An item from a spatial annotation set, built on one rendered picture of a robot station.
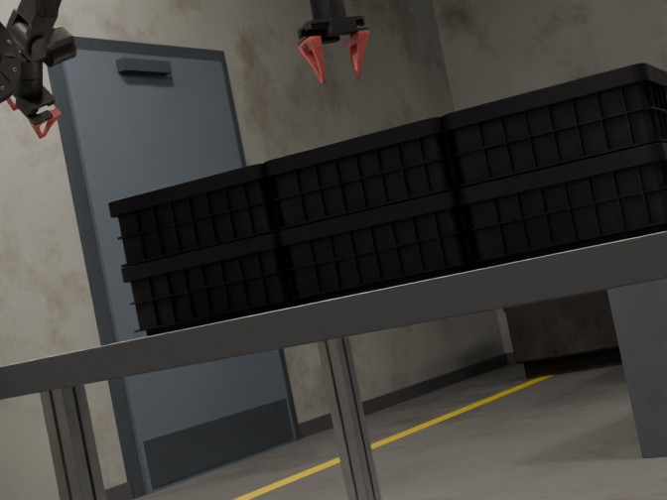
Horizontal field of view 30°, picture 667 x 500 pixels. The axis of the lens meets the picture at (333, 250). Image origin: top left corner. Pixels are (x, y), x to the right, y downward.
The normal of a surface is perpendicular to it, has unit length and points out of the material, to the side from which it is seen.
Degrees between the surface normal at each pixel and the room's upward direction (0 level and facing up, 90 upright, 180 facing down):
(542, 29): 90
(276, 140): 90
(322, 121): 90
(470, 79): 90
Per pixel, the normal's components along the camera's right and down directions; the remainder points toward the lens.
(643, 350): -0.66, 0.11
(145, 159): 0.82, -0.18
